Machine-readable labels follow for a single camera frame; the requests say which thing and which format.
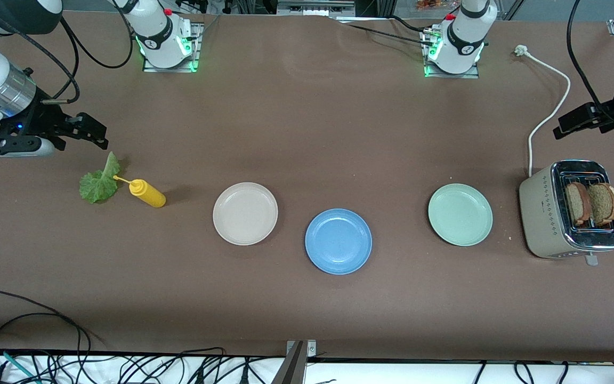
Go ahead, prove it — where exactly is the green lettuce leaf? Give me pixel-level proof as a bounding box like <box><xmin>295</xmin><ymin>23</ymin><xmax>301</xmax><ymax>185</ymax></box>
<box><xmin>79</xmin><ymin>151</ymin><xmax>122</xmax><ymax>204</ymax></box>

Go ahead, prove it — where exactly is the bread slice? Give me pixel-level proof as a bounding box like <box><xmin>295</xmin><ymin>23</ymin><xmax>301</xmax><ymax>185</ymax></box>
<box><xmin>587</xmin><ymin>183</ymin><xmax>614</xmax><ymax>226</ymax></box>
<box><xmin>564</xmin><ymin>182</ymin><xmax>593</xmax><ymax>227</ymax></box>

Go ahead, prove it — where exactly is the yellow mustard squeeze bottle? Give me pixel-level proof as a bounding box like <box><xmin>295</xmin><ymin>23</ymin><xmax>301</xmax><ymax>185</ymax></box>
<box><xmin>113</xmin><ymin>175</ymin><xmax>167</xmax><ymax>209</ymax></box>

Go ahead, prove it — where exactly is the light green round plate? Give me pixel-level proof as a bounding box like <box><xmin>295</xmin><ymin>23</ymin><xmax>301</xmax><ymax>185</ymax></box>
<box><xmin>427</xmin><ymin>183</ymin><xmax>494</xmax><ymax>247</ymax></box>

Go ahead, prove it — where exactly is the beige round plate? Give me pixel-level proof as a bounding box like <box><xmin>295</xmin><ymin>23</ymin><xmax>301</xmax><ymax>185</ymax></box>
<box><xmin>213</xmin><ymin>182</ymin><xmax>279</xmax><ymax>246</ymax></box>

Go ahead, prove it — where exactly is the blue round plate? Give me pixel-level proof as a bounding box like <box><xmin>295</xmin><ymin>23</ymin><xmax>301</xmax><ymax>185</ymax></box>
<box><xmin>305</xmin><ymin>208</ymin><xmax>373</xmax><ymax>275</ymax></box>

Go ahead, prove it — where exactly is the beige chrome toaster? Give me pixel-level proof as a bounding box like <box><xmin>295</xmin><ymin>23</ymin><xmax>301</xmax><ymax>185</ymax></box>
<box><xmin>519</xmin><ymin>159</ymin><xmax>614</xmax><ymax>266</ymax></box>

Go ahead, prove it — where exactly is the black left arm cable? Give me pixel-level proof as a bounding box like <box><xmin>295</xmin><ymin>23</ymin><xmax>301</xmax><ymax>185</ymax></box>
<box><xmin>567</xmin><ymin>0</ymin><xmax>614</xmax><ymax>127</ymax></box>

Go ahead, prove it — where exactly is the white toaster power cable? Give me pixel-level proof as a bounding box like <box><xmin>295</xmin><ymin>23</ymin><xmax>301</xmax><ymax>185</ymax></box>
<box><xmin>515</xmin><ymin>45</ymin><xmax>571</xmax><ymax>178</ymax></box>

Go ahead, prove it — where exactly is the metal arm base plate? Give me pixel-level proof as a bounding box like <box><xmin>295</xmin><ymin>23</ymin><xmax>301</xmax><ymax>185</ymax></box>
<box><xmin>422</xmin><ymin>27</ymin><xmax>481</xmax><ymax>79</ymax></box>
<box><xmin>142</xmin><ymin>22</ymin><xmax>204</xmax><ymax>73</ymax></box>

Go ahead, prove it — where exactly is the black base supply cable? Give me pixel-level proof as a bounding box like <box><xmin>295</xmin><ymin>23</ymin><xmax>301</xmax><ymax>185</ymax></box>
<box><xmin>345</xmin><ymin>15</ymin><xmax>435</xmax><ymax>46</ymax></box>

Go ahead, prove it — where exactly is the silver background equipment frame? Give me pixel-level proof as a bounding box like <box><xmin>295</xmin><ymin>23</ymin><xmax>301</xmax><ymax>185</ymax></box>
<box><xmin>278</xmin><ymin>0</ymin><xmax>356</xmax><ymax>17</ymax></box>

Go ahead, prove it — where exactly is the black cable tangle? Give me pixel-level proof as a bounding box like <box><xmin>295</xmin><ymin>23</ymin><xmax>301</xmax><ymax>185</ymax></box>
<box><xmin>0</xmin><ymin>347</ymin><xmax>276</xmax><ymax>384</ymax></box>

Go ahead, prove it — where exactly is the silver metal edge bracket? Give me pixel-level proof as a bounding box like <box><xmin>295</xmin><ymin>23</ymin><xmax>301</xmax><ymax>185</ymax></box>
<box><xmin>286</xmin><ymin>340</ymin><xmax>317</xmax><ymax>358</ymax></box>

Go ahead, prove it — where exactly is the grey camera mast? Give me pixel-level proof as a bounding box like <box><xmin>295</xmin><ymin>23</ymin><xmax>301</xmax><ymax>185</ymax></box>
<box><xmin>271</xmin><ymin>341</ymin><xmax>308</xmax><ymax>384</ymax></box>

